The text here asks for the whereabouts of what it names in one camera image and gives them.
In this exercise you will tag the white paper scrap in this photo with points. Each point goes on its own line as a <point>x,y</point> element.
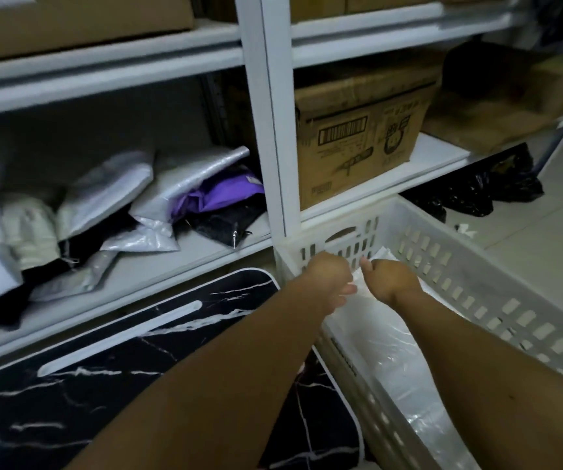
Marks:
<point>466,230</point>

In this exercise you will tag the person's left hand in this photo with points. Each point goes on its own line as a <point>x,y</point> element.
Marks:
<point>328,276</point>

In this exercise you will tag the clear plastic bag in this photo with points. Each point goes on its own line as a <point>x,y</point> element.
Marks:
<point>389,347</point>

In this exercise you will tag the small clear plastic packet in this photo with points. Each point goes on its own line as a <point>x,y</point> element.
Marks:
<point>144,241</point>

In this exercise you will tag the black plastic bag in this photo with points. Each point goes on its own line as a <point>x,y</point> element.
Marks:
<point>514,173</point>
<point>457,195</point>

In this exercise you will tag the person's right thumb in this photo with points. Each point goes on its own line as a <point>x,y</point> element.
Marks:
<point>366,270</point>

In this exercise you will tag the flat grey plastic packet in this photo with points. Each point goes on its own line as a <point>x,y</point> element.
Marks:
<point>73,279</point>

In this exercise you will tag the person's left forearm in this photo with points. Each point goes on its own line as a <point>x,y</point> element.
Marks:
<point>213,386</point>

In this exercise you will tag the purple plastic packet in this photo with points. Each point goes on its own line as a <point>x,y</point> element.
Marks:
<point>225,193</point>

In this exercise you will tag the grey poly mailer packet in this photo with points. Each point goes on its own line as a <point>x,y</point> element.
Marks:
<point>103,193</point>

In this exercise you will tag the printed cardboard box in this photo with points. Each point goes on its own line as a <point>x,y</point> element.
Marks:
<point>360,136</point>

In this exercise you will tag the white plastic slotted basket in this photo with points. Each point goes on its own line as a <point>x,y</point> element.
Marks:
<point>462,274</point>

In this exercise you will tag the person's left fingers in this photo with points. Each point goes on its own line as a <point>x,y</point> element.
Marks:
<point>342,297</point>

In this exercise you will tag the person's right hand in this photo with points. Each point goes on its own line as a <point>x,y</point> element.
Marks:
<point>394,281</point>

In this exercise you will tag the flattened brown cardboard box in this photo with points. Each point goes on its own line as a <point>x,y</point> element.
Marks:
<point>506,117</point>

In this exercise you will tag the white woven poly mailer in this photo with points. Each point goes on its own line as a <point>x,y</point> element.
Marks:
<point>188,183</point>

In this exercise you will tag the black mesh packet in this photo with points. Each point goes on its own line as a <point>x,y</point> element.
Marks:
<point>225,224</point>

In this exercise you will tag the person's right forearm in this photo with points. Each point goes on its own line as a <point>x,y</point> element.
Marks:
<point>497,386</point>

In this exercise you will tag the black marble pattern board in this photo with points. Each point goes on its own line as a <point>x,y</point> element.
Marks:
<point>90,376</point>

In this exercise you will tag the white metal shelving unit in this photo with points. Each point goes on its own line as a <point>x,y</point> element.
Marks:
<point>267,92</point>

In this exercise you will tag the cream padded packet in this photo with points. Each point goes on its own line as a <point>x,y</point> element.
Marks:
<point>29,230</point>

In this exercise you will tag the large plain cardboard box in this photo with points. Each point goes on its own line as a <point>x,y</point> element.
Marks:
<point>66,19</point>

